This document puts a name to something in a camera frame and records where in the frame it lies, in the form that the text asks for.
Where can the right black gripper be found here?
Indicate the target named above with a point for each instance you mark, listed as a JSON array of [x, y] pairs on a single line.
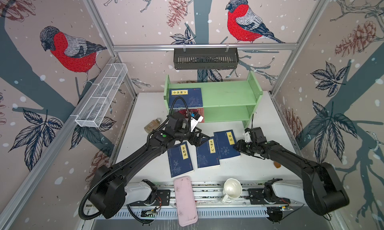
[[239, 146]]

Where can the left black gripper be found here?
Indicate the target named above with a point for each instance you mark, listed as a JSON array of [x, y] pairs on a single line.
[[198, 142]]

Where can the blue book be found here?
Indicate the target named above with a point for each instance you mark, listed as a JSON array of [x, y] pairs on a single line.
[[208, 155], [192, 97], [179, 160], [225, 142]]

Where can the red pink Hamlet book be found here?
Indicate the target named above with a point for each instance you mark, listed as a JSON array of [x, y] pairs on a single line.
[[184, 112]]

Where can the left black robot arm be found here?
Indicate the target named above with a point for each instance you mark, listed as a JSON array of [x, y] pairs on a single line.
[[107, 193]]

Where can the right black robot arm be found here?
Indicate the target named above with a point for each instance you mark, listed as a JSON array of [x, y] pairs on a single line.
[[321, 189]]

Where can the white ceramic mug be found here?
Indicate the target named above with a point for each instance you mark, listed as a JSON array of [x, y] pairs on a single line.
[[232, 190]]

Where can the glass spice jar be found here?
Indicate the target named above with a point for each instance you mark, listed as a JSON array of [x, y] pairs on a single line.
[[153, 125]]

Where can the green wooden two-tier shelf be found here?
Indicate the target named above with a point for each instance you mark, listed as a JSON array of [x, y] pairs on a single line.
[[223, 101]]

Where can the pink pencil case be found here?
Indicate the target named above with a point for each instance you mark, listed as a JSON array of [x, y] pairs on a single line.
[[185, 201]]

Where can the dark grey hanging basket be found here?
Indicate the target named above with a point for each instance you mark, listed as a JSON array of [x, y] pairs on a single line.
[[206, 59]]

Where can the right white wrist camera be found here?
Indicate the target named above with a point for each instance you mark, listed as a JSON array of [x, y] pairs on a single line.
[[247, 137]]

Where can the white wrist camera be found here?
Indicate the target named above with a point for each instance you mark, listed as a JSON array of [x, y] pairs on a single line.
[[247, 137], [195, 119]]

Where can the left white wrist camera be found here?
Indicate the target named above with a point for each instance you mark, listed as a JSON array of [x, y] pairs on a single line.
[[195, 119]]

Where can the brown bear plush keychain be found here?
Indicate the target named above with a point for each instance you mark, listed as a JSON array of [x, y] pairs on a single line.
[[277, 165]]

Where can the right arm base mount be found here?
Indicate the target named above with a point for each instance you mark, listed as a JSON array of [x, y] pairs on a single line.
[[256, 197]]

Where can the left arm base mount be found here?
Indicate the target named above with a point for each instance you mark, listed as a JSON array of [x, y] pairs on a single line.
[[162, 198]]

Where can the white wire mesh basket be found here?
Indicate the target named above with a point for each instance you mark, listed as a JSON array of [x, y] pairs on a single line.
[[99, 102]]

